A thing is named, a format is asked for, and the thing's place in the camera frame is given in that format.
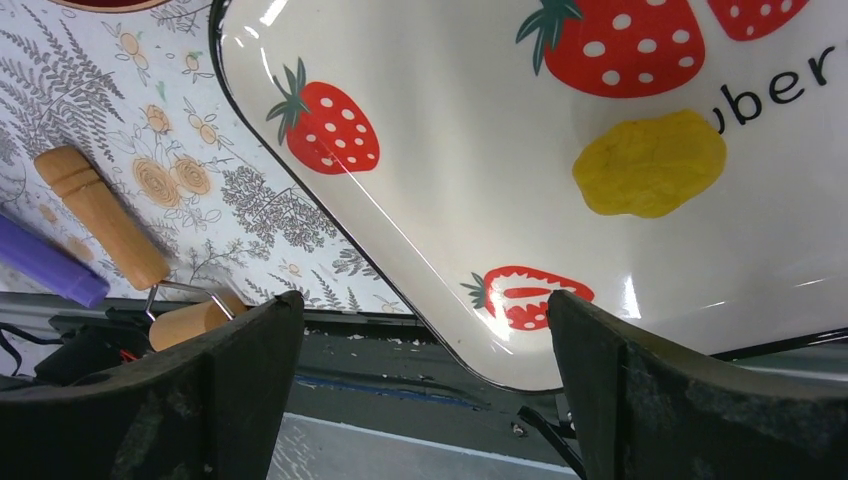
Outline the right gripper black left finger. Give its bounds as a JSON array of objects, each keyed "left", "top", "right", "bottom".
[{"left": 1, "top": 291, "right": 305, "bottom": 479}]

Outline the floral table mat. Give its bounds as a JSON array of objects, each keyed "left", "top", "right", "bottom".
[{"left": 1, "top": 1, "right": 408, "bottom": 314}]

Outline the wooden dough roller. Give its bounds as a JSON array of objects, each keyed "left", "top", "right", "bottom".
[{"left": 34, "top": 146, "right": 248, "bottom": 351}]

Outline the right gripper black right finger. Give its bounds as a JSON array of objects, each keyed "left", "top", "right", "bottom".
[{"left": 548, "top": 290, "right": 847, "bottom": 479}]

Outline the white strawberry tray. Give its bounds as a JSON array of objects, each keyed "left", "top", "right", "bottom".
[{"left": 210, "top": 1, "right": 847, "bottom": 391}]

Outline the yellow dough piece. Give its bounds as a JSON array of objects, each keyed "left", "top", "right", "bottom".
[{"left": 572, "top": 109, "right": 727, "bottom": 219}]

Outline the purple cylinder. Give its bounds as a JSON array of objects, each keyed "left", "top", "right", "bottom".
[{"left": 1, "top": 215, "right": 110, "bottom": 308}]

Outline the red round plate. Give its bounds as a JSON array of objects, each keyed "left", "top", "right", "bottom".
[{"left": 51, "top": 0, "right": 168, "bottom": 14}]

